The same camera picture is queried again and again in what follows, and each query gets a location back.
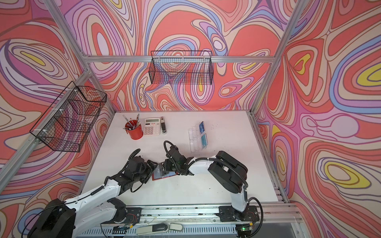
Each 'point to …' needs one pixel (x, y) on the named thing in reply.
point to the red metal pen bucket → (134, 129)
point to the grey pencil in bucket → (128, 121)
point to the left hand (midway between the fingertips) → (159, 168)
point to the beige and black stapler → (163, 125)
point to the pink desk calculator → (152, 126)
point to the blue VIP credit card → (202, 127)
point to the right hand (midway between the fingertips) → (166, 169)
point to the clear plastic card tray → (195, 138)
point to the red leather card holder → (159, 172)
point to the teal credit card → (204, 140)
